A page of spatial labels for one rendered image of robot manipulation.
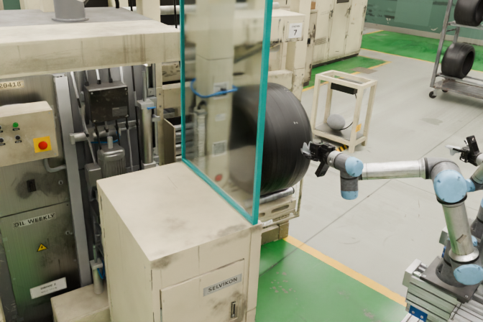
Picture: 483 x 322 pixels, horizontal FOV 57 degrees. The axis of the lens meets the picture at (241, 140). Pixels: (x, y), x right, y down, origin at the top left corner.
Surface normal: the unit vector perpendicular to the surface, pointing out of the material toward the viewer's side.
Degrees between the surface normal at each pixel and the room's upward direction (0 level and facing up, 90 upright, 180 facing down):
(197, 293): 90
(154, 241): 0
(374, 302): 0
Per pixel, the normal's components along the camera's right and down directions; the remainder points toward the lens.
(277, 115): 0.40, -0.42
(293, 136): 0.51, -0.02
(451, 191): -0.28, 0.26
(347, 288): 0.04, -0.91
